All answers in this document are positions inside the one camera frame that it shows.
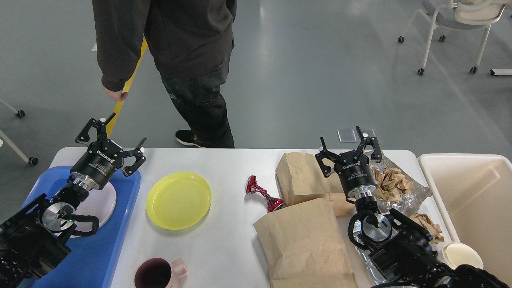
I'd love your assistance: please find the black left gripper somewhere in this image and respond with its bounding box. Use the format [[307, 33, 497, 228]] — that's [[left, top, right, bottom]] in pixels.
[[70, 112, 147, 191]]

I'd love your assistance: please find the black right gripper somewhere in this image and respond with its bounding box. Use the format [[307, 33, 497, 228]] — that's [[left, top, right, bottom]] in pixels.
[[315, 126, 382, 198]]

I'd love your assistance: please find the yellow round plate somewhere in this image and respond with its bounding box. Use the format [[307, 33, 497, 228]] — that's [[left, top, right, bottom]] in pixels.
[[146, 172, 212, 230]]

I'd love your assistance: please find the brown paper bag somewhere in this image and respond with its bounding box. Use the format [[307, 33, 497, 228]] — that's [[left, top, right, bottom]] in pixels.
[[275, 152, 354, 216], [254, 198, 357, 288]]

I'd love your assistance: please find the pink ribbed mug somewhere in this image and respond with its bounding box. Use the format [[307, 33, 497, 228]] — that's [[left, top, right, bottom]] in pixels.
[[134, 258, 188, 288]]

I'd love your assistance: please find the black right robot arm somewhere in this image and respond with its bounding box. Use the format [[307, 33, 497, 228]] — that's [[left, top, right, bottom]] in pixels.
[[315, 126, 507, 288]]

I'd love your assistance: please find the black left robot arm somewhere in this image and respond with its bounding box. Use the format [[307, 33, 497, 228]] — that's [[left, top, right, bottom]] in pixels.
[[1, 113, 146, 288]]

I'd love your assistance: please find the crumpled brown paper ball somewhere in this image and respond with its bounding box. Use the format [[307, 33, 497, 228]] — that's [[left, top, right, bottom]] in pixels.
[[372, 168, 415, 202]]

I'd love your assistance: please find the white round plate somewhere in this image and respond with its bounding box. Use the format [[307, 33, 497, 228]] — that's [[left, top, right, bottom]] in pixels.
[[75, 182, 117, 228]]

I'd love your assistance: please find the crumpled aluminium foil sheet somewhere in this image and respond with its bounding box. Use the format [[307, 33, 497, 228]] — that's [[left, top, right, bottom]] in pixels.
[[370, 155, 433, 216]]

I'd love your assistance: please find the crushed red can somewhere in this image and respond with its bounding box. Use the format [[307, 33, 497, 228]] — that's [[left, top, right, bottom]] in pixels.
[[245, 175, 287, 213]]

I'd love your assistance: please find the left white chair leg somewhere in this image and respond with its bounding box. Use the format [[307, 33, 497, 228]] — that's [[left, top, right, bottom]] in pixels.
[[0, 99, 39, 166]]

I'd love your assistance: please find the small crumpled brown paper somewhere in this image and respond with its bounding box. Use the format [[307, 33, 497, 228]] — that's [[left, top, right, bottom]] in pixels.
[[410, 213, 444, 244]]

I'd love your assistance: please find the front crumpled foil sheet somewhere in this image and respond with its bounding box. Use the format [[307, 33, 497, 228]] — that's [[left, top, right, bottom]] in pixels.
[[354, 246, 388, 285]]

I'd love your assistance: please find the person in dark clothes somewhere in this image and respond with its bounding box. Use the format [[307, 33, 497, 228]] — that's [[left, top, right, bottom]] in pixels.
[[92, 0, 237, 149]]

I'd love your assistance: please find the blue plastic tray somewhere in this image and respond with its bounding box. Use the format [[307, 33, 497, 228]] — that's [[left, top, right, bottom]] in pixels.
[[20, 172, 141, 288]]

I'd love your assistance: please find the beige plastic bin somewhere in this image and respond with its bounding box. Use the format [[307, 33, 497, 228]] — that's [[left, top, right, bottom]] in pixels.
[[418, 153, 512, 286]]

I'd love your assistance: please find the white paper cup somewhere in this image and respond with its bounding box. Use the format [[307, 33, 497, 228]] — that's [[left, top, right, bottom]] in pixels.
[[438, 241, 484, 269]]

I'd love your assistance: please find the white wheeled chair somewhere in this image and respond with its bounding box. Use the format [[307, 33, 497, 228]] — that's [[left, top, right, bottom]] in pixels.
[[397, 0, 511, 76]]

